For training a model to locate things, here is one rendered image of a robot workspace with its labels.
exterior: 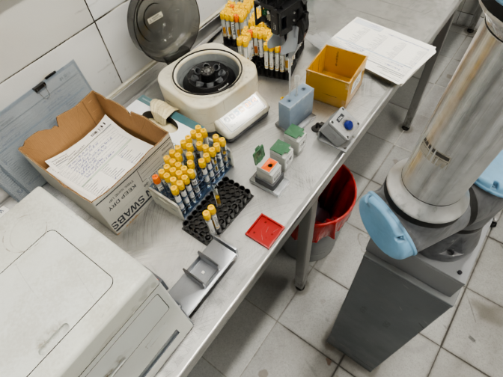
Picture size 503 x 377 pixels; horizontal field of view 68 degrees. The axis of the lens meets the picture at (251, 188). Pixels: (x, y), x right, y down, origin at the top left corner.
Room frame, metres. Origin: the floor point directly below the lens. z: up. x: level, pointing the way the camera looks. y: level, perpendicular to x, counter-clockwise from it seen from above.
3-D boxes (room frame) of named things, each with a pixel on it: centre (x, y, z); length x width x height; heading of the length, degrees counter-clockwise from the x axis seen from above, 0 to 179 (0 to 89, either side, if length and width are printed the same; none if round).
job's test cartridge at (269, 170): (0.55, -0.05, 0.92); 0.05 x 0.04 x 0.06; 48
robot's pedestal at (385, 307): (0.33, -0.37, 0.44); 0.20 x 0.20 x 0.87; 48
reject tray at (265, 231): (0.41, -0.02, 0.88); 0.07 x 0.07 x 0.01; 48
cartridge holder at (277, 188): (0.55, -0.05, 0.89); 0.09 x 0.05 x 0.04; 48
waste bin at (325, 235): (0.81, -0.23, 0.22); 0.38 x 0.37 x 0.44; 138
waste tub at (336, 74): (0.86, -0.29, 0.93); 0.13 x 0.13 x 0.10; 53
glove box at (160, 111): (0.76, 0.22, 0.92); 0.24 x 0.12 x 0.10; 48
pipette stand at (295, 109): (0.75, -0.15, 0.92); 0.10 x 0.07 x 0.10; 130
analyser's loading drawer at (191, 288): (0.29, 0.14, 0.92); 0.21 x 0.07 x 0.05; 138
